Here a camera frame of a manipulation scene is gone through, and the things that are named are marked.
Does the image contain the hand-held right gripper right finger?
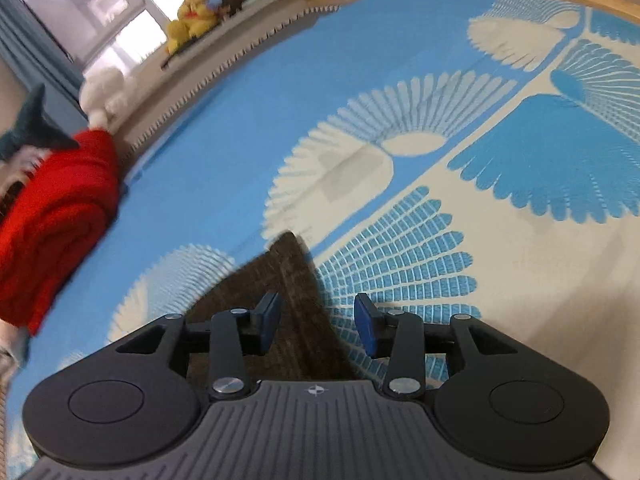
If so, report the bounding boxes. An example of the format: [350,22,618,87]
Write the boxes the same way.
[354,292,521,402]

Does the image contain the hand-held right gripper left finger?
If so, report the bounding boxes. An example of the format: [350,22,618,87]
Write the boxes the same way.
[116,292,281,402]

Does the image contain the brown corduroy pants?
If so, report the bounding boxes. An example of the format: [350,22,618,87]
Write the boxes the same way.
[184,230,362,386]

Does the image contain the blue and white printed blanket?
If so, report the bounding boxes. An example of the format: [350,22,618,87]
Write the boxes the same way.
[0,0,640,480]

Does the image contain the red folded cloth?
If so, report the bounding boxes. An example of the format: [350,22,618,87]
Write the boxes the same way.
[0,129,124,337]

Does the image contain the grey window sill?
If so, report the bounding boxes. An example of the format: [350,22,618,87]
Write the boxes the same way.
[114,2,342,153]

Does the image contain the white plush toy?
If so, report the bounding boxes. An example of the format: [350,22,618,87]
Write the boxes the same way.
[80,67,142,129]

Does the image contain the teal shark plush toy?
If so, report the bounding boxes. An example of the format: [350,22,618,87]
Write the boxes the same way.
[0,84,81,162]

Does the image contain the yellow plush bear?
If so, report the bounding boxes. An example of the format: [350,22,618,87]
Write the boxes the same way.
[166,0,227,56]

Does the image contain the blue curtain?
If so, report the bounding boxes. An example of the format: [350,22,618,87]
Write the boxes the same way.
[0,0,89,133]

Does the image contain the window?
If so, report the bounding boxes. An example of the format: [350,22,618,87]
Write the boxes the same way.
[7,0,211,74]

